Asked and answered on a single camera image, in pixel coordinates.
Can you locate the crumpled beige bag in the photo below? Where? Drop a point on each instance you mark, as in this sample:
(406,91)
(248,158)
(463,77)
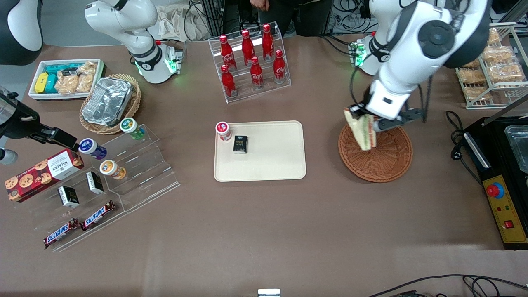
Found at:
(173,22)

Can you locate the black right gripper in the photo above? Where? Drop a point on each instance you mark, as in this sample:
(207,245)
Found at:
(22,126)

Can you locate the black box with gold print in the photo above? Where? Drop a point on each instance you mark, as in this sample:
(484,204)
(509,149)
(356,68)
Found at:
(240,144)

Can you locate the small black white box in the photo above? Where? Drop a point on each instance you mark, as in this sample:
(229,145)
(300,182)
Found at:
(94,182)
(68,196)

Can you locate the person's right hand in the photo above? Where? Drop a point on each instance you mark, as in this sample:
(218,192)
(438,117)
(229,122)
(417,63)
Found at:
(260,5)

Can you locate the red capped small jar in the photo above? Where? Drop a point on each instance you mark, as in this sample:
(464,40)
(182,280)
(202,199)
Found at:
(223,130)

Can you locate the small white device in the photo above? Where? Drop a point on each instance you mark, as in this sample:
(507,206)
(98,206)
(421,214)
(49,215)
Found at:
(269,293)

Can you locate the short teal box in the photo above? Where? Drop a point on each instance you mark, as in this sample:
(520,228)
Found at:
(51,83)

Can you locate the clear bag of crackers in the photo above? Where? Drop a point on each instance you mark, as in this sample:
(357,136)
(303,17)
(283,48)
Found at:
(86,78)
(66,84)

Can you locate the orange jar with white cap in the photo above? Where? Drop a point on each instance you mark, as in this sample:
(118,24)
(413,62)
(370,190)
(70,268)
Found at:
(111,169)

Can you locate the triangular sandwich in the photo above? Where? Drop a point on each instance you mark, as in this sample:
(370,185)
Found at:
(363,134)

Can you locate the person in dark clothes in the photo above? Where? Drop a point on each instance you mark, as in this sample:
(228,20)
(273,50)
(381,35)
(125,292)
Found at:
(309,16)

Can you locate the black left wrist camera bar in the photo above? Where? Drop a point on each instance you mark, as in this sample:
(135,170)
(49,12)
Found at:
(406,117)

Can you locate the red Walkers cookie box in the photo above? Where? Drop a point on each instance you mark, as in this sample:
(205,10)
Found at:
(41,175)

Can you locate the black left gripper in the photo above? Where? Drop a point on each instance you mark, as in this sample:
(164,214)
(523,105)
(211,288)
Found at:
(357,109)

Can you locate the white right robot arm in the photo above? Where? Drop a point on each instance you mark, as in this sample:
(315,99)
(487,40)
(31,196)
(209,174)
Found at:
(123,20)

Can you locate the yellow small box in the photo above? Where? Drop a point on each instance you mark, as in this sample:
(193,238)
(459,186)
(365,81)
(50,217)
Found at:
(41,82)

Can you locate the white plastic bin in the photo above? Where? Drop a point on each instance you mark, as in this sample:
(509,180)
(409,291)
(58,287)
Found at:
(33,95)

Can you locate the clear acrylic bottle rack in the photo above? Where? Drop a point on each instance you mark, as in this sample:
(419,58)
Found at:
(264,93)

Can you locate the green capped jar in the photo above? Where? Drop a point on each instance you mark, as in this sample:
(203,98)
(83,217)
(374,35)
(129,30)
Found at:
(131,127)

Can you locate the cream plastic tray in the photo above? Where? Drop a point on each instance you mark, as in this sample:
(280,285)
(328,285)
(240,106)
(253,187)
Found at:
(272,161)

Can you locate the yellow control panel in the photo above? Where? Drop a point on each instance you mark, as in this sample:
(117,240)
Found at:
(505,214)

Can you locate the round brown wicker basket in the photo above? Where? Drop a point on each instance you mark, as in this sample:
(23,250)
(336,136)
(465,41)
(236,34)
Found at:
(387,161)

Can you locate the black metal frame post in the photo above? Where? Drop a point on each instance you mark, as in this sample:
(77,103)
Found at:
(214,18)

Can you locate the red cola bottle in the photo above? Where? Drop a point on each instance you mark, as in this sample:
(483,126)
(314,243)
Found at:
(267,43)
(228,84)
(279,70)
(256,76)
(227,53)
(248,49)

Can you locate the blue capped purple jar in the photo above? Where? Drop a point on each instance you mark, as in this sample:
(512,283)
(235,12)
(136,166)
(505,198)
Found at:
(91,148)

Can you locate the long teal box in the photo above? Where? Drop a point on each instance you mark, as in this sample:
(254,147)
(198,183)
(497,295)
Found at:
(57,68)

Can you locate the aluminium foil tray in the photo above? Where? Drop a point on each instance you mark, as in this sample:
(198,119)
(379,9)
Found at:
(110,101)

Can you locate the bagged fried snack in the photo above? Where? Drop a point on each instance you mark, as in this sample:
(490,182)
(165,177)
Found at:
(505,73)
(495,36)
(498,53)
(469,76)
(477,93)

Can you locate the clear acrylic step display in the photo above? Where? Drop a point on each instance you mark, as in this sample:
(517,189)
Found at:
(144,173)

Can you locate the steel pan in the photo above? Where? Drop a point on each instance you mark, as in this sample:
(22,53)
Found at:
(519,148)

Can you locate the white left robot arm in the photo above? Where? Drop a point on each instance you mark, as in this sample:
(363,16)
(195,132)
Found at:
(412,62)

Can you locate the black machine housing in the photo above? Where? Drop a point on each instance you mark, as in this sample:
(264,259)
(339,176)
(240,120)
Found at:
(493,161)

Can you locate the oval light wicker basket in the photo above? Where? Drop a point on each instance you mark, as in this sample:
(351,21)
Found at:
(134,105)

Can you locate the Snickers bar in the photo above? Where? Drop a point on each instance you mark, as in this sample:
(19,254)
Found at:
(98,215)
(61,233)

